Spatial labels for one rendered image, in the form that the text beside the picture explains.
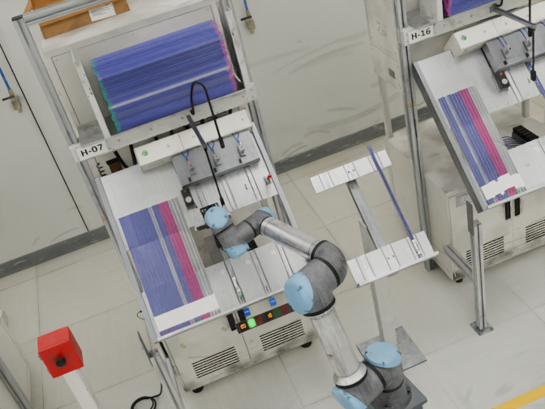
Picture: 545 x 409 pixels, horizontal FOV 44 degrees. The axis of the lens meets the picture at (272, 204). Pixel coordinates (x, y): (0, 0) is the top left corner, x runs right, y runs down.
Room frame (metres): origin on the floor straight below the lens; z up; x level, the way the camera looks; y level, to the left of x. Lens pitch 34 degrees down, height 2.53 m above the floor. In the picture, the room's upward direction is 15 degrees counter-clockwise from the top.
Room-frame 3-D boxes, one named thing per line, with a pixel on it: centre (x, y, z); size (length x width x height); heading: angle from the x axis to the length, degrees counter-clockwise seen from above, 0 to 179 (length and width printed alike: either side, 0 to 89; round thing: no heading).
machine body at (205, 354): (2.65, 0.35, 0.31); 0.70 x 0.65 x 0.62; 100
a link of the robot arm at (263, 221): (1.81, -0.05, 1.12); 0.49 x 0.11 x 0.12; 34
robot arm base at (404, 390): (1.56, -0.22, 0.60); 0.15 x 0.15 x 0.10
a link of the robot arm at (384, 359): (1.56, -0.22, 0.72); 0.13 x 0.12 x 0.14; 124
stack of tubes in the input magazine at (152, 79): (2.54, 0.27, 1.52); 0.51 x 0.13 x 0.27; 100
